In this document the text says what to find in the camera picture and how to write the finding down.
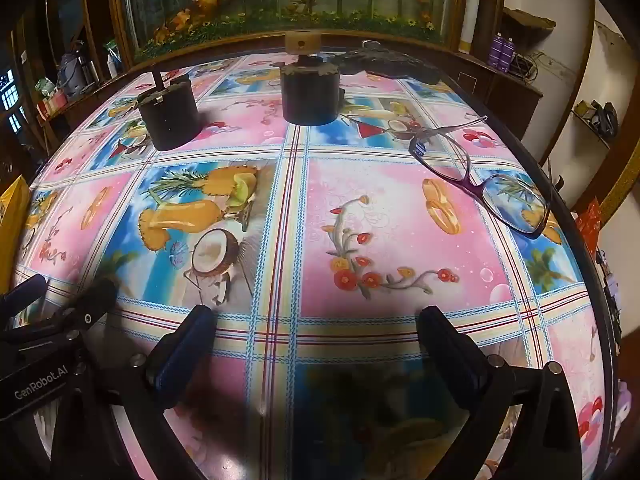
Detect white and yellow rolled poster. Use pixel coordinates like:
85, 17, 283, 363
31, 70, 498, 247
457, 0, 493, 56

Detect dark cylindrical motor with shaft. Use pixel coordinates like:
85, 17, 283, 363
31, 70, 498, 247
136, 71, 202, 152

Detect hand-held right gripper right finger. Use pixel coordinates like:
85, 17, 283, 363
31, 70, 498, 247
416, 305, 583, 480

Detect purple frame eyeglasses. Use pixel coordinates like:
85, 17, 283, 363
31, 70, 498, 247
407, 115, 551, 240

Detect printed fruit tablecloth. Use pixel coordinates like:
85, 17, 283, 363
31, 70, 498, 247
12, 50, 616, 480

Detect wooden spool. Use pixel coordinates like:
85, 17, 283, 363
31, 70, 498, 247
285, 31, 321, 56

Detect pink box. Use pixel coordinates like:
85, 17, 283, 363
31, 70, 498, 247
37, 94, 68, 118

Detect yellow cardboard box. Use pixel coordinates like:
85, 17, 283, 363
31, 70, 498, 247
0, 175, 31, 291

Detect tangled black cables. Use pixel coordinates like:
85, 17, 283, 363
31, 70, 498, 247
510, 52, 543, 83

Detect dark wooden sideboard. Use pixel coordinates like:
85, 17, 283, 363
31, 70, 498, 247
30, 27, 546, 143

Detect barred window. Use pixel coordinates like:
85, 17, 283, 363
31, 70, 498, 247
0, 67, 23, 133

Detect wooden wall shelf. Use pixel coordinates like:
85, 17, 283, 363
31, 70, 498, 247
570, 100, 621, 150
502, 6, 557, 31

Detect blue electric kettle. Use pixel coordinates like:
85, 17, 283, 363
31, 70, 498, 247
56, 42, 90, 98

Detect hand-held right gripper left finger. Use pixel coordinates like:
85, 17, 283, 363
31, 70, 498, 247
50, 305, 218, 480

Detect red printed bag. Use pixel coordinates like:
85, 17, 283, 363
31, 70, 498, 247
575, 199, 603, 261

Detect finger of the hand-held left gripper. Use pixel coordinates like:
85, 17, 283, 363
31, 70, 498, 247
0, 274, 47, 312
30, 277, 118, 346

